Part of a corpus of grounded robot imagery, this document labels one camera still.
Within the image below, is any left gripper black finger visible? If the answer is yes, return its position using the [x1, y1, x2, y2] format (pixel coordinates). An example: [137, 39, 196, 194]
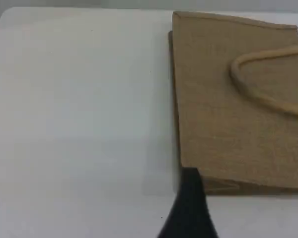
[156, 167, 219, 238]

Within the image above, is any brown jute tote bag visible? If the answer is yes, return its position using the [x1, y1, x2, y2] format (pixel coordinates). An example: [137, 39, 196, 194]
[168, 11, 298, 198]

